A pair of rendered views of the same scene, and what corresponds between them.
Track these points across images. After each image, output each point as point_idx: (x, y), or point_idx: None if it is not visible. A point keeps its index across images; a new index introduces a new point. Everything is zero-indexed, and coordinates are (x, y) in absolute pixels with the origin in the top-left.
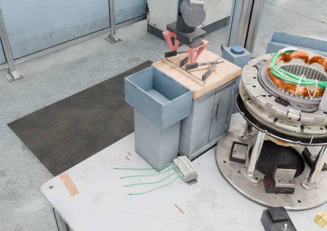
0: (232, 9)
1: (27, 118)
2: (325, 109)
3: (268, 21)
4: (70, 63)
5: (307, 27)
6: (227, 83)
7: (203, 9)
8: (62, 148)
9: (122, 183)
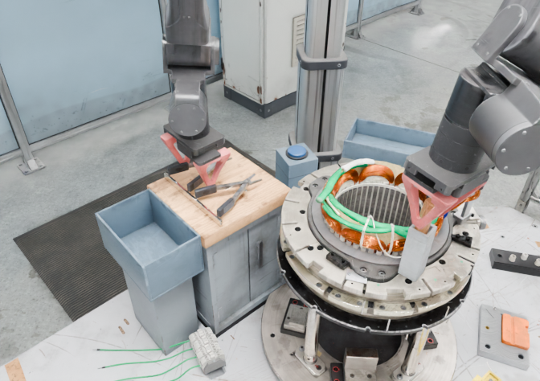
0: (298, 83)
1: (42, 229)
2: (408, 276)
3: (394, 77)
4: (112, 145)
5: (448, 83)
6: (268, 215)
7: (199, 108)
8: (86, 275)
9: (104, 378)
